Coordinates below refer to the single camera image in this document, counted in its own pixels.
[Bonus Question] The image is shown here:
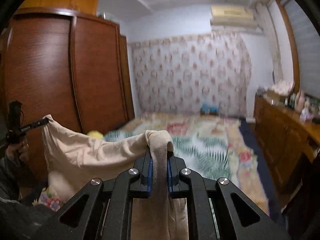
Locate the beige t-shirt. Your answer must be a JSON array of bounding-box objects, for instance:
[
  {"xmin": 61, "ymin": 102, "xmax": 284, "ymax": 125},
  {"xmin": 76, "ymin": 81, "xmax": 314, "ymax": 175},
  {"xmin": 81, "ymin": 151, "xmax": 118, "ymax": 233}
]
[{"xmin": 42, "ymin": 115, "xmax": 189, "ymax": 239}]

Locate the person's left hand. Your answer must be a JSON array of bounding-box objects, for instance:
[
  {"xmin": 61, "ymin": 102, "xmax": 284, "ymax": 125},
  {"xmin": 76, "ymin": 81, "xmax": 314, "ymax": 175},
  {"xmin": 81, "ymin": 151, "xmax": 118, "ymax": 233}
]
[{"xmin": 5, "ymin": 137, "xmax": 29, "ymax": 165}]

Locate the yellow plush toy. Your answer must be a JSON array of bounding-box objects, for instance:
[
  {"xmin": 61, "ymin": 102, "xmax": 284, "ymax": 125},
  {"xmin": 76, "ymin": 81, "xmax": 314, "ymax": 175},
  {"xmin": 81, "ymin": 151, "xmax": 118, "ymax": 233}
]
[{"xmin": 87, "ymin": 131, "xmax": 104, "ymax": 139}]

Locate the brown wooden wardrobe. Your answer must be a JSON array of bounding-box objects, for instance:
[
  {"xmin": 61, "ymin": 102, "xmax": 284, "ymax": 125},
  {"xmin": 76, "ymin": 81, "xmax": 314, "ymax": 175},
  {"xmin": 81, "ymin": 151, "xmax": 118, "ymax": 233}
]
[{"xmin": 0, "ymin": 0, "xmax": 136, "ymax": 181}]

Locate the floral bedspread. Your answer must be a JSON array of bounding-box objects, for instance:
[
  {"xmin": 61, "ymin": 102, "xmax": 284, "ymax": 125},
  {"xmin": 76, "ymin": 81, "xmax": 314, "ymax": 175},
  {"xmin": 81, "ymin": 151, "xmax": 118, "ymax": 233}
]
[{"xmin": 32, "ymin": 112, "xmax": 270, "ymax": 217}]

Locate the navy blue bed sheet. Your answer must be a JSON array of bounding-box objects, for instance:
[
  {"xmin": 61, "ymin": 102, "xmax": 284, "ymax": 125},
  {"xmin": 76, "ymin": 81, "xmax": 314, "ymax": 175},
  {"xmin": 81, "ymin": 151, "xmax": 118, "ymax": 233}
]
[{"xmin": 239, "ymin": 118, "xmax": 285, "ymax": 229}]

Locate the wooden dresser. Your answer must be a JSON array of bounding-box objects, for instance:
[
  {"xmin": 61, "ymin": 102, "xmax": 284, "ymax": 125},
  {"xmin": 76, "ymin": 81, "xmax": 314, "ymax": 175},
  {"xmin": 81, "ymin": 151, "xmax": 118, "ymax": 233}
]
[{"xmin": 254, "ymin": 95, "xmax": 319, "ymax": 193}]

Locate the blue item on box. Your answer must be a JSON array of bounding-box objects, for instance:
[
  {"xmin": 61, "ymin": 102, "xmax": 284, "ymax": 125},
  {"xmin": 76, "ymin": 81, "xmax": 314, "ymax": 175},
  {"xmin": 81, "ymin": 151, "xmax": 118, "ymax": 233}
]
[{"xmin": 200, "ymin": 101, "xmax": 219, "ymax": 116}]

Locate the floral cardboard box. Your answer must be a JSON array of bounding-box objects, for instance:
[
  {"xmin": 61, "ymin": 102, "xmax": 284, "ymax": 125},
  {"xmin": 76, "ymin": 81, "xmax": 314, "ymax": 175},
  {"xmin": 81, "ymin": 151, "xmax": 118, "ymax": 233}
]
[{"xmin": 265, "ymin": 80, "xmax": 295, "ymax": 102}]

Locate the pink figurine on dresser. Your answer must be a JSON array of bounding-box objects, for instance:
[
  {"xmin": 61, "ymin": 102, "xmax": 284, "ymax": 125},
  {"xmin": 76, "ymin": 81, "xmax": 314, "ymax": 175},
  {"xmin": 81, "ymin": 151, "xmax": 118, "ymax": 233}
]
[{"xmin": 295, "ymin": 90, "xmax": 305, "ymax": 114}]

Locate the floral padded headboard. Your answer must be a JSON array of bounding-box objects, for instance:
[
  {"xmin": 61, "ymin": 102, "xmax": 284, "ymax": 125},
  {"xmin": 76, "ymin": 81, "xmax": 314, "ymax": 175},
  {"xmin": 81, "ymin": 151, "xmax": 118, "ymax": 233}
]
[{"xmin": 130, "ymin": 31, "xmax": 252, "ymax": 116}]

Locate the grey window blind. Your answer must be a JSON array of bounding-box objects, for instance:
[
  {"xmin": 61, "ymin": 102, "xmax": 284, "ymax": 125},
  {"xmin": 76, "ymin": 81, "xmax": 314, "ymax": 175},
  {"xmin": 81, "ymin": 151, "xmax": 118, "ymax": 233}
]
[{"xmin": 284, "ymin": 0, "xmax": 320, "ymax": 98}]

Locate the wall air conditioner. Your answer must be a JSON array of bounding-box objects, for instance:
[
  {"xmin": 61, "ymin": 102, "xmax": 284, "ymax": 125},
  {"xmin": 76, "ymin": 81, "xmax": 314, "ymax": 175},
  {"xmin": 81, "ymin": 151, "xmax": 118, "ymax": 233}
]
[{"xmin": 210, "ymin": 5, "xmax": 263, "ymax": 34}]

